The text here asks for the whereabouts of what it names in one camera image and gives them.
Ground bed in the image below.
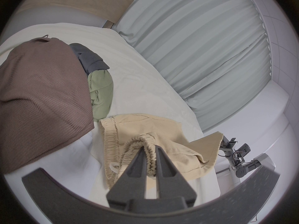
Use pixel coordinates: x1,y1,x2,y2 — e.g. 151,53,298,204
0,0,222,219

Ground pale grey curtain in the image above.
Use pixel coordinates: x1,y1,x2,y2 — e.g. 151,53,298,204
112,0,267,100
182,34,273,134

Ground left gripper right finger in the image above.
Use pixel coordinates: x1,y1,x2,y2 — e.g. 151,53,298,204
156,145,198,208

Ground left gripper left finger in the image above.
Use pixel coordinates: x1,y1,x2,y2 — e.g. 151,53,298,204
106,146,148,209

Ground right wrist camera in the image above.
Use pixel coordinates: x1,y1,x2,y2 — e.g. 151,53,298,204
238,143,251,158

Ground tan shorts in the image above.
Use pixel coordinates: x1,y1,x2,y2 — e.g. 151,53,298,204
99,113,224,195

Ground white garment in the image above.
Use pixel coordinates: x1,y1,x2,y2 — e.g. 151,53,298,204
3,127,105,209

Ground black garment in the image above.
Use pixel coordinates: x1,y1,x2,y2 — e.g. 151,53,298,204
69,43,110,74

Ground green garment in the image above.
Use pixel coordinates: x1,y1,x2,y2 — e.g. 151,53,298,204
88,69,114,123

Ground brown garment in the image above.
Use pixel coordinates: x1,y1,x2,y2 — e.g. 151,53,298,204
0,37,95,174

